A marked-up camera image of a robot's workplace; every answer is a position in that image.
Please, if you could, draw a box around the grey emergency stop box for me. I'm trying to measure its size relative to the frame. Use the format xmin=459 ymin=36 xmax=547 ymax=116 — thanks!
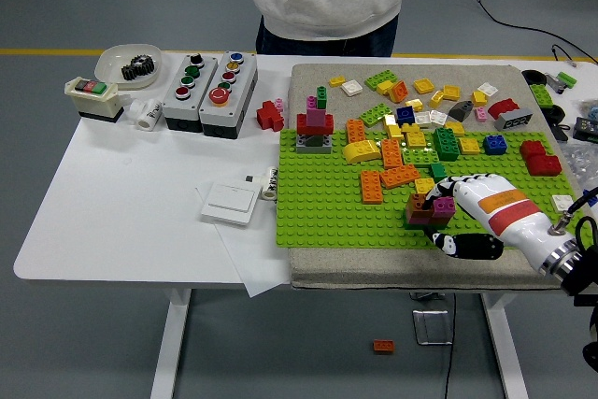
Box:
xmin=198 ymin=50 xmax=260 ymax=140

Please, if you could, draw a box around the grey four-button control box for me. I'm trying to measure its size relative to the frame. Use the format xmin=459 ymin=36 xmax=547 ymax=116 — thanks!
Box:
xmin=161 ymin=52 xmax=220 ymax=134

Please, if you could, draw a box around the clear plastic bag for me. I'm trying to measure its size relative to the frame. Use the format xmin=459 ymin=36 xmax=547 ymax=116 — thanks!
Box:
xmin=560 ymin=140 xmax=598 ymax=185

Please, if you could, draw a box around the white labelled roll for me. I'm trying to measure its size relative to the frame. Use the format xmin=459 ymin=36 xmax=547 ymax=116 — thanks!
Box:
xmin=260 ymin=165 xmax=280 ymax=202

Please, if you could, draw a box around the green toy baseplate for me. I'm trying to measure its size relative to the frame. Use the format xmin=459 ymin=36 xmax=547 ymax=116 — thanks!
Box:
xmin=274 ymin=129 xmax=598 ymax=253

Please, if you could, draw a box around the lime green 2x4 brick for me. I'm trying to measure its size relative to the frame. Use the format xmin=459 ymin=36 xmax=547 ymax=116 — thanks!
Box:
xmin=363 ymin=69 xmax=400 ymax=92
xmin=358 ymin=103 xmax=394 ymax=129

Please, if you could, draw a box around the blue 2x2 toy brick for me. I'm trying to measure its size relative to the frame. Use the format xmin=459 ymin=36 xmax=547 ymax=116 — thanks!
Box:
xmin=483 ymin=135 xmax=509 ymax=157
xmin=396 ymin=107 xmax=418 ymax=129

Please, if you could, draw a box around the grey toy brick with holes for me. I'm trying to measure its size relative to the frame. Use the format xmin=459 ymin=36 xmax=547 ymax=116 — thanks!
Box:
xmin=494 ymin=107 xmax=535 ymax=135

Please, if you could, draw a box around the brown pink green brick stack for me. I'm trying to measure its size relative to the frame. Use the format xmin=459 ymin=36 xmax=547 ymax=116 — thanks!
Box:
xmin=403 ymin=192 xmax=453 ymax=232

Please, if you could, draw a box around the black metal gear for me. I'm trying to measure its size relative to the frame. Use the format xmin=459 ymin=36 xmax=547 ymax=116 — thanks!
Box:
xmin=121 ymin=54 xmax=157 ymax=81

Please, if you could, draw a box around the yellow curved toy brick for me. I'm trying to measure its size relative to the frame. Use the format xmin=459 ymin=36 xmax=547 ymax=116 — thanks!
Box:
xmin=342 ymin=139 xmax=382 ymax=166

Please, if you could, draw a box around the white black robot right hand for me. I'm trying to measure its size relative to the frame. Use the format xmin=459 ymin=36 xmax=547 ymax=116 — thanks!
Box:
xmin=421 ymin=173 xmax=578 ymax=274

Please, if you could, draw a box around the dark green tall toy brick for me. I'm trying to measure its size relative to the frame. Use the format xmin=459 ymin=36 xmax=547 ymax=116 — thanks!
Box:
xmin=433 ymin=128 xmax=464 ymax=164

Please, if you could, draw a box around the dark grey sloped brick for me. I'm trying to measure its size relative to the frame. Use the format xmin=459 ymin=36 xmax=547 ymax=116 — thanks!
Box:
xmin=448 ymin=100 xmax=479 ymax=123

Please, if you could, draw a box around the lime green flat plate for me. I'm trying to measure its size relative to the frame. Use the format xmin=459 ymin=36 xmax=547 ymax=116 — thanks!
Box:
xmin=402 ymin=149 xmax=442 ymax=168

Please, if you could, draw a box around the long black floor cable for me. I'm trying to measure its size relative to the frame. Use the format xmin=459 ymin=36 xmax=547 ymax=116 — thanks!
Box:
xmin=463 ymin=0 xmax=598 ymax=65

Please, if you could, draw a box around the white wall switch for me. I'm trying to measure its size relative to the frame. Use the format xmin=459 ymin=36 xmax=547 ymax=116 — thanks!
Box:
xmin=200 ymin=181 xmax=262 ymax=228

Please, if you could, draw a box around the silver metal part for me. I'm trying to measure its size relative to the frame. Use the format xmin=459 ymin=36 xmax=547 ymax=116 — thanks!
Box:
xmin=543 ymin=72 xmax=567 ymax=93

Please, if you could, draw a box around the multicolour toy brick tower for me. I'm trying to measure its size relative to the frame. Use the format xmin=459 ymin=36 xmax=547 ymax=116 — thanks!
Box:
xmin=295 ymin=85 xmax=336 ymax=156

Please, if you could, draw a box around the red curved toy brick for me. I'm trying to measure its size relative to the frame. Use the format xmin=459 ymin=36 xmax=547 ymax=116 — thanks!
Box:
xmin=487 ymin=97 xmax=520 ymax=121

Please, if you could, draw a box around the black box device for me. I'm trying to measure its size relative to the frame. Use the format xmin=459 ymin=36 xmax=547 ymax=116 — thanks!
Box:
xmin=573 ymin=116 xmax=598 ymax=142

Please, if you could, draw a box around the white table leg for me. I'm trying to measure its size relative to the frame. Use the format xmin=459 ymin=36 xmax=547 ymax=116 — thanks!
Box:
xmin=149 ymin=287 xmax=193 ymax=399
xmin=479 ymin=292 xmax=530 ymax=399

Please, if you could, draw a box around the black hanging cable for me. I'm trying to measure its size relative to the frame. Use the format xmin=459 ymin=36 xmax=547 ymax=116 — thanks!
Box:
xmin=442 ymin=292 xmax=458 ymax=399

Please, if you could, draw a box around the magenta 2x2 toy brick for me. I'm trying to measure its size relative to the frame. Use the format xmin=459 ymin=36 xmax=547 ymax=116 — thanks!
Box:
xmin=432 ymin=196 xmax=456 ymax=221

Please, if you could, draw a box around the black small part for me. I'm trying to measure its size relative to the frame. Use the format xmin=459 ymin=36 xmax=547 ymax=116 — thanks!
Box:
xmin=549 ymin=121 xmax=572 ymax=142

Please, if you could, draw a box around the white paper sheet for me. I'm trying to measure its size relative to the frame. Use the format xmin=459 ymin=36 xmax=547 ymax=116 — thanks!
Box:
xmin=194 ymin=182 xmax=294 ymax=299

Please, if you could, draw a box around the white plastic bowl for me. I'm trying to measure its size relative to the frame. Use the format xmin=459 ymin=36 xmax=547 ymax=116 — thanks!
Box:
xmin=93 ymin=43 xmax=164 ymax=92

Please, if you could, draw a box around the black cable with connector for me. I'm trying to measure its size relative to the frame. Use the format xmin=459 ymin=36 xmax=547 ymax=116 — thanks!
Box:
xmin=550 ymin=43 xmax=598 ymax=67

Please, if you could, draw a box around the plastic bag with blue parts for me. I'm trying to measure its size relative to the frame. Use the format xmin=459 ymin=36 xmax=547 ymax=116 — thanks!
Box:
xmin=576 ymin=97 xmax=598 ymax=122

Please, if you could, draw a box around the red toy brick cluster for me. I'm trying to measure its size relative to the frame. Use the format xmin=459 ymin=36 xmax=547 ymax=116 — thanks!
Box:
xmin=255 ymin=99 xmax=286 ymax=133

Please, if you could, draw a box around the green 2x4 toy brick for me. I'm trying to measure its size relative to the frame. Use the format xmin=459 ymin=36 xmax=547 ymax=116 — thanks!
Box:
xmin=528 ymin=83 xmax=554 ymax=108

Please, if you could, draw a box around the cream red-green switch box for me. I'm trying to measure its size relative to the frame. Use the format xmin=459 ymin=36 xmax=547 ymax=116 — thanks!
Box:
xmin=63 ymin=77 xmax=125 ymax=124

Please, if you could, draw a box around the metal floor socket plate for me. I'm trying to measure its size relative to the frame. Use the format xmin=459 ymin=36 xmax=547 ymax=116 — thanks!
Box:
xmin=410 ymin=307 xmax=455 ymax=347

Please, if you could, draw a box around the white pipe fitting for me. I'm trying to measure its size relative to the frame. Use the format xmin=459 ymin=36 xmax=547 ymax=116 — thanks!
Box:
xmin=127 ymin=97 xmax=164 ymax=131

